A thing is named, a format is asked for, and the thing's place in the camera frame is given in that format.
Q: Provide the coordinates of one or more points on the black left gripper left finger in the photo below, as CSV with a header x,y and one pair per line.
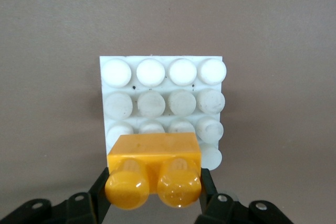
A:
x,y
97,208

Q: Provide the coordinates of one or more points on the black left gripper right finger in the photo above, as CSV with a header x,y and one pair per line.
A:
x,y
210,211

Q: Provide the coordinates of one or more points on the yellow two-stud block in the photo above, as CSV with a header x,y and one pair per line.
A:
x,y
152,148

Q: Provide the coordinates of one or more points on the white studded base plate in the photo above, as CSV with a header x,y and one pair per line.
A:
x,y
157,95

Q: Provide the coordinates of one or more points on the brown table cover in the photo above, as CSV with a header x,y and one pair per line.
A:
x,y
52,51

